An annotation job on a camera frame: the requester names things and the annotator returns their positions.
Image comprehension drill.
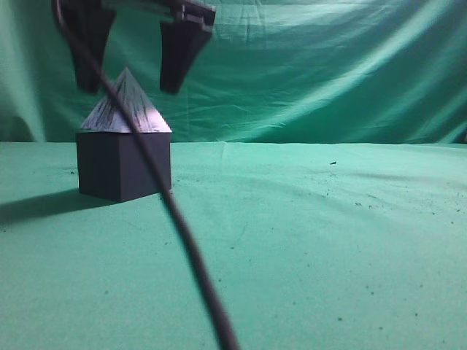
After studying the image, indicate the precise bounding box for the purple square pyramid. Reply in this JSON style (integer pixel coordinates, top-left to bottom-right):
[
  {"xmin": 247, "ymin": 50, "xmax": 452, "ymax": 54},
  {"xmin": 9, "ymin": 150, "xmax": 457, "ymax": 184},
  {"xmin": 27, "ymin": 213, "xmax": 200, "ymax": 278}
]
[{"xmin": 81, "ymin": 67, "xmax": 172, "ymax": 133}]

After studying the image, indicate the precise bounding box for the black cable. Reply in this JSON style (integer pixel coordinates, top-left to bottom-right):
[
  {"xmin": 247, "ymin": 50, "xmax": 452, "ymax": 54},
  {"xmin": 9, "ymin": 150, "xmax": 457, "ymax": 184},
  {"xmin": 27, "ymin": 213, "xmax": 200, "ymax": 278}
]
[{"xmin": 52, "ymin": 0, "xmax": 242, "ymax": 350}]

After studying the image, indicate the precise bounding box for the purple cube block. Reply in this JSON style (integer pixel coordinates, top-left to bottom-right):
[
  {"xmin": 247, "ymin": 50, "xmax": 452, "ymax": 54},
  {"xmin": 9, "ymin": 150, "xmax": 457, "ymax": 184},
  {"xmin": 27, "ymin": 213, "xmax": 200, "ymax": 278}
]
[{"xmin": 76, "ymin": 131, "xmax": 161, "ymax": 203}]

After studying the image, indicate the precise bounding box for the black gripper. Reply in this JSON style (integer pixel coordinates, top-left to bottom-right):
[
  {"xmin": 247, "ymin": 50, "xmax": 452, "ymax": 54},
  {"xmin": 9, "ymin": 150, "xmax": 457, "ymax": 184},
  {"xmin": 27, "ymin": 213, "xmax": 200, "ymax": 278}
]
[{"xmin": 61, "ymin": 0, "xmax": 216, "ymax": 95}]

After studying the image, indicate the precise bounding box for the green cloth table cover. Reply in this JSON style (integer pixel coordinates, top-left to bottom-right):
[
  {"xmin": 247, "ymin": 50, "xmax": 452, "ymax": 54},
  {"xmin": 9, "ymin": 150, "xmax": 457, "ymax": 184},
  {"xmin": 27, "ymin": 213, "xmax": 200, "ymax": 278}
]
[{"xmin": 1, "ymin": 142, "xmax": 466, "ymax": 349}]

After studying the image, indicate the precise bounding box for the green cloth backdrop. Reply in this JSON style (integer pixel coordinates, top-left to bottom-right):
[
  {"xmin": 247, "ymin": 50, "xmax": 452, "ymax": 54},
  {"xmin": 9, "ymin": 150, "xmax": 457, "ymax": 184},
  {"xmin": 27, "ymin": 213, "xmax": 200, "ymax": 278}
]
[{"xmin": 0, "ymin": 0, "xmax": 467, "ymax": 145}]

